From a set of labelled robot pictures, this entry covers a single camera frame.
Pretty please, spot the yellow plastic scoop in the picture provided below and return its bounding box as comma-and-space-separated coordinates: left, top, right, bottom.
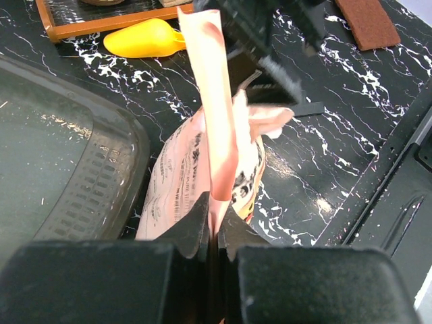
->
103, 18, 186, 59

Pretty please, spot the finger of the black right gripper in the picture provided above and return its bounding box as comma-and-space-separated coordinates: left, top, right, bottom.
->
259, 1, 326, 103
193, 1, 271, 101

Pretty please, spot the orange wooden shelf rack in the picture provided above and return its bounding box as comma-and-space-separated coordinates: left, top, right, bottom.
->
35, 0, 177, 43

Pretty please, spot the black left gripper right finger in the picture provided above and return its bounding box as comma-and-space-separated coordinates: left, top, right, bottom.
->
218, 209, 420, 323

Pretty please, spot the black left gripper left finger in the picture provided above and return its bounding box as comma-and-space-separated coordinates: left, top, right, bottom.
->
1, 193, 209, 323

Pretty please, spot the pink cat litter bag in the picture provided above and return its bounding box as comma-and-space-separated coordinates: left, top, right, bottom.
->
136, 9, 294, 240

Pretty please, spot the grey plastic litter box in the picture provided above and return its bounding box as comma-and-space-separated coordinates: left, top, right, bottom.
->
1, 57, 150, 263

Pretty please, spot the brown scouring pad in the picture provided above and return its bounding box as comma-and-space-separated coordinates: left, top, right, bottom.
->
335, 0, 401, 51

